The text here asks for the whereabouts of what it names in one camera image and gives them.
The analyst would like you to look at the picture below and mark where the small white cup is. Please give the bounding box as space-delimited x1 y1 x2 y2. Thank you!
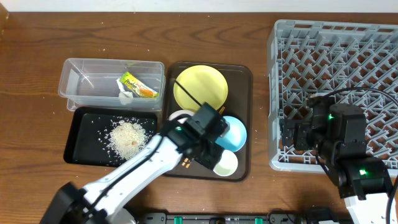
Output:
213 150 238 177

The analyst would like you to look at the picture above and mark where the white pink rice bowl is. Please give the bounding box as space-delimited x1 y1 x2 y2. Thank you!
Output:
168 110 195 123

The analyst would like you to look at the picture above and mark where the green snack wrapper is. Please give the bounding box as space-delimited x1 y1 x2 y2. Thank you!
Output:
120 72 159 98

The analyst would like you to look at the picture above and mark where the white tissue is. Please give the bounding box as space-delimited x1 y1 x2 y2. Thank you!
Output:
116 78 134 105

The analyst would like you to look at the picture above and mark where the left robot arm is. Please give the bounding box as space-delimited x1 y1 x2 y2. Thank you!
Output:
41 103 229 223

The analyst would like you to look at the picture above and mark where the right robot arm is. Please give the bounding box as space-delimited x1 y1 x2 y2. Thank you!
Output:
280 97 397 223

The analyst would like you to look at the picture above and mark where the grey dishwasher rack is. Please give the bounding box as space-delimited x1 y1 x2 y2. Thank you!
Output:
267 20 397 177

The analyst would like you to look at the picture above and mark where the blue bowl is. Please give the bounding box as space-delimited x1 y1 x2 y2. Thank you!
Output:
215 116 248 152

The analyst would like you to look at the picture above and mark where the brown serving tray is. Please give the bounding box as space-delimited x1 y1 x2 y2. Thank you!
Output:
164 63 253 182

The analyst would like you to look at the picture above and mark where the yellow plate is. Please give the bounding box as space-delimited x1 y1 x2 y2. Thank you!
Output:
173 65 229 112

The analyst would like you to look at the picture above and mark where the pile of rice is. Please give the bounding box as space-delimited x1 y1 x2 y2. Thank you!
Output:
97 116 149 160

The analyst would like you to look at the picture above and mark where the black tray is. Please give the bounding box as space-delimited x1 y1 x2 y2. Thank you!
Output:
63 106 157 167

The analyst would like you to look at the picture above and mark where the clear plastic bin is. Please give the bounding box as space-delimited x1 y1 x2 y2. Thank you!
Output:
58 58 165 111

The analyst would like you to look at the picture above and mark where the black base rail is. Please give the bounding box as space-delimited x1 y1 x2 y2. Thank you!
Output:
137 209 353 224

